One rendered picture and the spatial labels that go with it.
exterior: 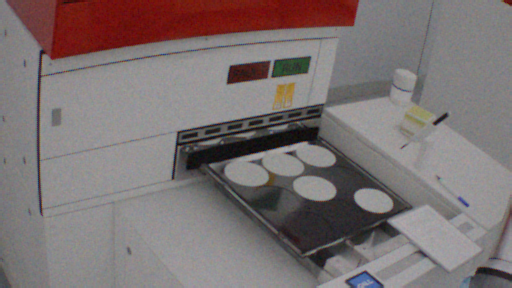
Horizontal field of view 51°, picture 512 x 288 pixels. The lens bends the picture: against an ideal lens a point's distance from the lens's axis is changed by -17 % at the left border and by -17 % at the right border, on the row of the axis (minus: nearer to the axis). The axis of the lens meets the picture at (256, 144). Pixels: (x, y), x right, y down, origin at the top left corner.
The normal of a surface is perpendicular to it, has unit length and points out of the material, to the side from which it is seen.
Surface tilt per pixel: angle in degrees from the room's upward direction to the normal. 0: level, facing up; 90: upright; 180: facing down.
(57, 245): 90
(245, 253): 0
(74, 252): 90
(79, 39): 90
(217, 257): 0
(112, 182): 90
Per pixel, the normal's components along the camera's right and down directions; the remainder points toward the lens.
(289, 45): 0.59, 0.48
